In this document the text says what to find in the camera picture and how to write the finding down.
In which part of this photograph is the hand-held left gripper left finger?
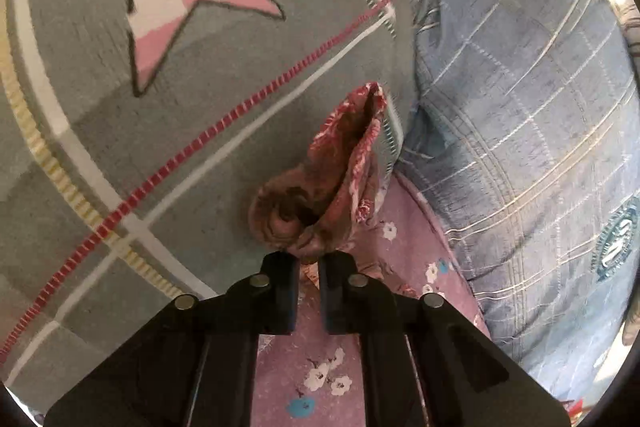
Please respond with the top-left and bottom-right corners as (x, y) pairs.
(44, 252), (301, 427)

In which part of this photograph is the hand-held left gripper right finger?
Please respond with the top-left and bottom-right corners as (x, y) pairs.
(319, 252), (571, 427)

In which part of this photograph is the red floral small garment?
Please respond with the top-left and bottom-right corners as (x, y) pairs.
(247, 82), (388, 265)

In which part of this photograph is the pink floral bedsheet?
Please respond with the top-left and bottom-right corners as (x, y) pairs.
(250, 172), (493, 427)

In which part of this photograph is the grey blanket with pink star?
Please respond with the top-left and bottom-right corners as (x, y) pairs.
(0, 0), (421, 388)

